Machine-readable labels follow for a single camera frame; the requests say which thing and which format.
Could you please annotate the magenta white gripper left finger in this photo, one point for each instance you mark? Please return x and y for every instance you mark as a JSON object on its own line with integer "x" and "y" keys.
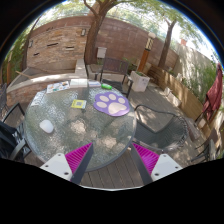
{"x": 70, "y": 166}

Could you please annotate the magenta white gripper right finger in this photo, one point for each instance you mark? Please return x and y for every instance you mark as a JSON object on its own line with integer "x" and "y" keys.
{"x": 152, "y": 166}

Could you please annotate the purple paw print mouse pad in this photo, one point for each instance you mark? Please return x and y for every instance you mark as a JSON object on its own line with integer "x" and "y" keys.
{"x": 111, "y": 104}

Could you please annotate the black mesh chair right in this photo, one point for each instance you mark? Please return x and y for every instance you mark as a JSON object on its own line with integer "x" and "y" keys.
{"x": 159, "y": 131}

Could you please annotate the round glass patio table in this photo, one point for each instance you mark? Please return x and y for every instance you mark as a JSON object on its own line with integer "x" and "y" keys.
{"x": 74, "y": 128}

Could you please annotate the black chair left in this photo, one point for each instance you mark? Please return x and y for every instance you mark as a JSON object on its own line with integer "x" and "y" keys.
{"x": 13, "y": 145}

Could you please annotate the yellow green small box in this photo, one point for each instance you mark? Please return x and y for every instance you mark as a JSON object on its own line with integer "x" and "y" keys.
{"x": 79, "y": 104}

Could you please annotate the colourful picture booklet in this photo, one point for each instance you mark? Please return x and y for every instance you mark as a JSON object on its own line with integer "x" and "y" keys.
{"x": 58, "y": 86}

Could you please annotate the white book stack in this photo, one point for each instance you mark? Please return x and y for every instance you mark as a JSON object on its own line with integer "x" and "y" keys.
{"x": 77, "y": 83}

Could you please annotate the small striped book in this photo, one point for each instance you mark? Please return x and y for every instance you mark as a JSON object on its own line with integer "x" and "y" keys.
{"x": 94, "y": 83}

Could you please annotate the white square planter box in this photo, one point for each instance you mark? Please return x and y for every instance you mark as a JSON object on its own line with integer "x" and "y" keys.
{"x": 140, "y": 81}

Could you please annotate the red folded patio umbrella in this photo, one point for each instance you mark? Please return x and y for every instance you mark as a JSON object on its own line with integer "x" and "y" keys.
{"x": 214, "y": 94}

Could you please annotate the black metal chair far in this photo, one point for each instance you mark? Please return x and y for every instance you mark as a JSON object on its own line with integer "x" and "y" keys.
{"x": 117, "y": 67}

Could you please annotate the large tree trunk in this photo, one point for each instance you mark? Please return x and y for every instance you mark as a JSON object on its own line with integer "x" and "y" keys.
{"x": 98, "y": 12}

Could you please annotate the thin tree trunk right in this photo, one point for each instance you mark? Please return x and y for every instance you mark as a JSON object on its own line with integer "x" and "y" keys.
{"x": 167, "y": 42}

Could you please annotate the wooden garden lamp post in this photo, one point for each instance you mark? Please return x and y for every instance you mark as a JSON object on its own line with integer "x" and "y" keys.
{"x": 148, "y": 47}

